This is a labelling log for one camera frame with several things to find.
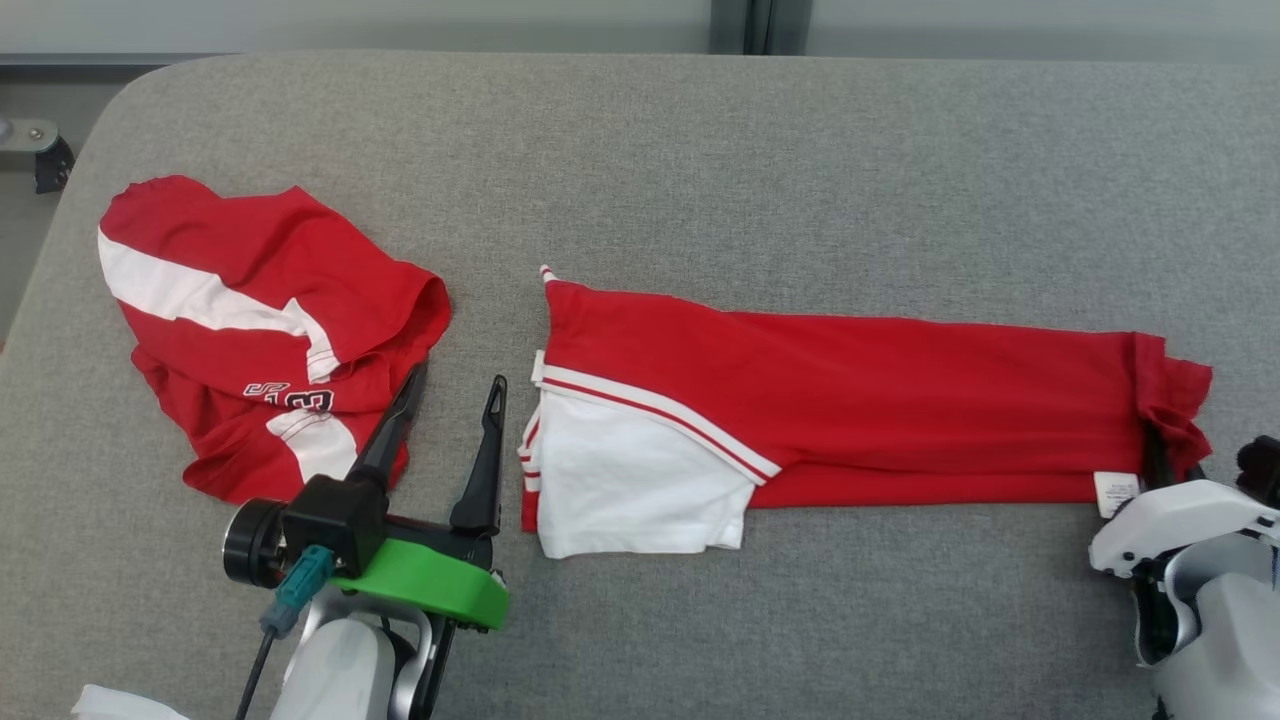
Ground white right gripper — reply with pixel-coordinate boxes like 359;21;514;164
1087;424;1280;582

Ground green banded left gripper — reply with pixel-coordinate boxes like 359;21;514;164
330;361;512;634

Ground red shorts with white stripes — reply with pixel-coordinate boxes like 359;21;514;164
97;175;453;506

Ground red number 23 jersey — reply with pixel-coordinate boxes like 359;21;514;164
517;264;1215;560

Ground black left cable teal plug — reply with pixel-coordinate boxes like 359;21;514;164
234;545;337;720

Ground white tag on left cable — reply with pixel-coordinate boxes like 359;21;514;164
71;684;193;720

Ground metal bracket with black foot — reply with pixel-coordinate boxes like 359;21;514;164
0;117;77;196

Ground grey background post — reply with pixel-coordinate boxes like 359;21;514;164
709;0;813;57

